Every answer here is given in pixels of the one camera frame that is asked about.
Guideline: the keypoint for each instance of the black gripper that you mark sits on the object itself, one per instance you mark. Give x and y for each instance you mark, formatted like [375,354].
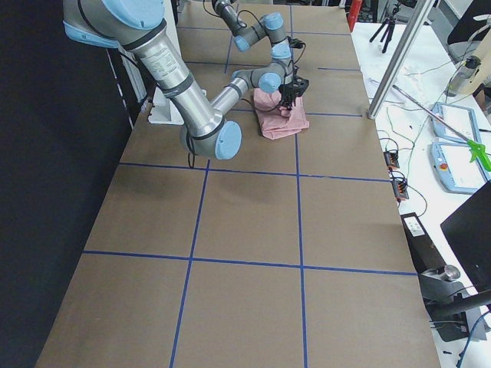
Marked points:
[288,92]

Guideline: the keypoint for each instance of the pink snoopy t-shirt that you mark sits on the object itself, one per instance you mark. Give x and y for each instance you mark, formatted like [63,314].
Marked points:
[276,123]

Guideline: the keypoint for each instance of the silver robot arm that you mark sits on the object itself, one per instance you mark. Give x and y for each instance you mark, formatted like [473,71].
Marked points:
[140,28]
[280,71]

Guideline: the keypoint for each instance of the upper orange connector block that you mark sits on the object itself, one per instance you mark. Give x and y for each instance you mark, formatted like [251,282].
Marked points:
[391,159]

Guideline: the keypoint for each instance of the orange connector block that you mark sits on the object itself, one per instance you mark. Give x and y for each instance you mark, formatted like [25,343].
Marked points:
[391,159]
[400,189]

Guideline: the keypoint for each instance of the lower orange connector block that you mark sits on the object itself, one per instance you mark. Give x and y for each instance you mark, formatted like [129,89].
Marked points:
[400,189]

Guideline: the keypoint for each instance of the lower teach pendant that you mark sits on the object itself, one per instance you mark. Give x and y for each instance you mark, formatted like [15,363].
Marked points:
[451,162]

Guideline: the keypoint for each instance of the teach pendant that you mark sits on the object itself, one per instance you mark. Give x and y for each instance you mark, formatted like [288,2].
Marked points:
[451,162]
[462,119]

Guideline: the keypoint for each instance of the upper teach pendant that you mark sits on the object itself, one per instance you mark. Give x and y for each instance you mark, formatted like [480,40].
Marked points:
[462,119]

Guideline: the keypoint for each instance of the grey water bottle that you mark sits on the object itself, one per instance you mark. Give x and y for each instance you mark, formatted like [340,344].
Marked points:
[464,74]

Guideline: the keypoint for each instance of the green tipped grabber stick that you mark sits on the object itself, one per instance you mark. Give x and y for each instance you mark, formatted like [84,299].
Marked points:
[478,150]

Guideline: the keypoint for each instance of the black box with label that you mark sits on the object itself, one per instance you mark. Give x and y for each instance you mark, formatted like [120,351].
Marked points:
[426,258]

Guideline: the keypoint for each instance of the black monitor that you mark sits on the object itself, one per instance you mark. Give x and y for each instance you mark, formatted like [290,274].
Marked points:
[467,231]

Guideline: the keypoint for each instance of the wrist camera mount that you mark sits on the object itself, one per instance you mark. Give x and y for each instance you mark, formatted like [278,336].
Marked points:
[296,43]
[300,85]

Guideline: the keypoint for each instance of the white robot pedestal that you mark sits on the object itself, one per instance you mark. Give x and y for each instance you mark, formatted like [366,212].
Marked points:
[163,110]

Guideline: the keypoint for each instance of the black camera tripod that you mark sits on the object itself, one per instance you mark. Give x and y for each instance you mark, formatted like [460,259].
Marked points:
[387,26]

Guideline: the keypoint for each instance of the aluminium frame post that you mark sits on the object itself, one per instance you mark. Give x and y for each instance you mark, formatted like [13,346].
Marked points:
[407,39]

